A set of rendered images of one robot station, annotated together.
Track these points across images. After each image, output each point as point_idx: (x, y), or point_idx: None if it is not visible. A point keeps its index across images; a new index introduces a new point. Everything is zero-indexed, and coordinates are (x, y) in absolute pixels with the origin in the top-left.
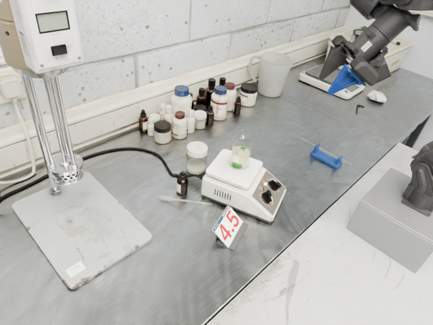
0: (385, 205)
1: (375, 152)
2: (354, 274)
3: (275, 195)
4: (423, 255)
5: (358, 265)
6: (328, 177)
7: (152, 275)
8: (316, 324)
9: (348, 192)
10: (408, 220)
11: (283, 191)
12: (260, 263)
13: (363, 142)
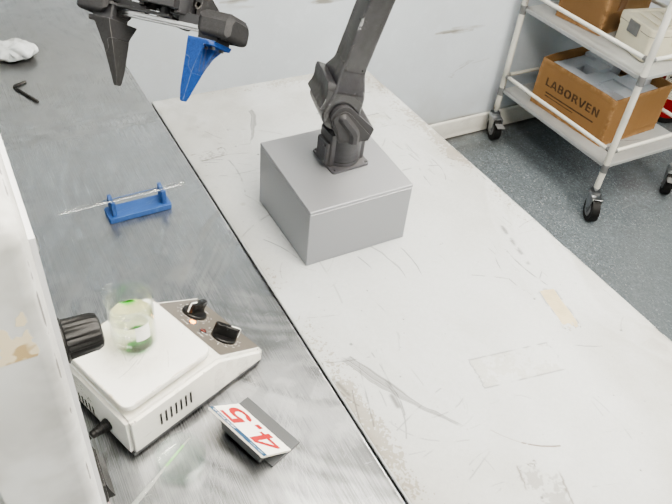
0: (331, 192)
1: (159, 140)
2: (387, 300)
3: (215, 321)
4: (403, 208)
5: (375, 287)
6: (185, 228)
7: None
8: (453, 383)
9: (233, 223)
10: (367, 187)
11: (207, 306)
12: (336, 411)
13: (125, 140)
